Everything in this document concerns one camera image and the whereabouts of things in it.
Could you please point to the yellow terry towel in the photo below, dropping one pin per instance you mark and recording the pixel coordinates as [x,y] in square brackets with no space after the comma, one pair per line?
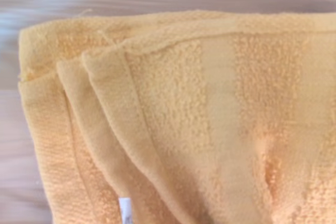
[183,103]

